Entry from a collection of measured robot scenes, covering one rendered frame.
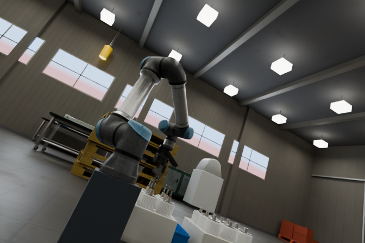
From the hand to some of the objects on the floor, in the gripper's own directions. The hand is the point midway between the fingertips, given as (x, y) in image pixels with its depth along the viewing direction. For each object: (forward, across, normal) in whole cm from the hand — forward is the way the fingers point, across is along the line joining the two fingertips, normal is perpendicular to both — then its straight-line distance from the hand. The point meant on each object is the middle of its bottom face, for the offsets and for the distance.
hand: (158, 178), depth 128 cm
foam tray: (+35, -4, +56) cm, 66 cm away
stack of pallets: (+35, -246, +4) cm, 248 cm away
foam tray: (+35, -12, +1) cm, 37 cm away
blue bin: (+35, -12, +29) cm, 47 cm away
